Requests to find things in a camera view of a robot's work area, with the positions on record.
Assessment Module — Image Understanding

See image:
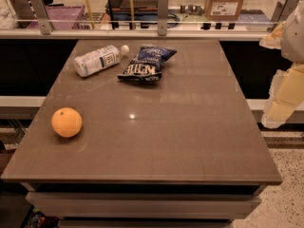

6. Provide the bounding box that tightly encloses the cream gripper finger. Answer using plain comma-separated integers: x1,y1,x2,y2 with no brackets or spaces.
261,64,304,129
259,22,286,49

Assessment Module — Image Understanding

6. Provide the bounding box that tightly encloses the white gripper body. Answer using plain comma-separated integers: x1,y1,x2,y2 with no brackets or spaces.
281,0,304,63

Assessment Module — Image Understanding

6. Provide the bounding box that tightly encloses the orange fruit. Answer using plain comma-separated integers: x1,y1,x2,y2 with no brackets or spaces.
51,107,83,138

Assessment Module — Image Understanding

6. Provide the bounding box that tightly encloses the cardboard box with label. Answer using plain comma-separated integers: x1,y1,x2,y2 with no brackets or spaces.
204,0,244,20

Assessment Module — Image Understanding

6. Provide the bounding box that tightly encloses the blue kettle chips bag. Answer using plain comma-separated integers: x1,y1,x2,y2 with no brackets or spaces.
118,46,177,82

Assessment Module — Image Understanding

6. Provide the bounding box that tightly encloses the orange and blue cart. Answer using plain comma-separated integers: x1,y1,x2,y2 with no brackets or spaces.
103,0,158,29

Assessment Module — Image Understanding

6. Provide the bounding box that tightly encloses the clear plastic water bottle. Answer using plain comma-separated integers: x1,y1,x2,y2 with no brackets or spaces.
74,45,129,77

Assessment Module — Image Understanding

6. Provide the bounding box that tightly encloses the purple plastic crate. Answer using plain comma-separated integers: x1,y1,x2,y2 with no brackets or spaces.
27,5,87,30

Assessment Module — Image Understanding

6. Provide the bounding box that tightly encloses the white table base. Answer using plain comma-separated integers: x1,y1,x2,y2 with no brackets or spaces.
26,191,261,222

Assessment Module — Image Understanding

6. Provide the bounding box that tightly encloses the right metal railing bracket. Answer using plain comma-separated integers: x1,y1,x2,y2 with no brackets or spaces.
267,0,301,31

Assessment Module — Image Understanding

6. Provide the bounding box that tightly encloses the metal railing bracket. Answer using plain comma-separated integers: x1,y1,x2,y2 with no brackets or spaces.
29,0,53,35
267,0,301,31
158,0,168,36

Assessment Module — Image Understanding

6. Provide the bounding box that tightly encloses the middle metal railing bracket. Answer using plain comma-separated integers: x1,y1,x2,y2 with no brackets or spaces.
158,0,168,36

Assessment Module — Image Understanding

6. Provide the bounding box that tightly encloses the left metal railing bracket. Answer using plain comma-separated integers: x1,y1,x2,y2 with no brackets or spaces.
29,0,53,35

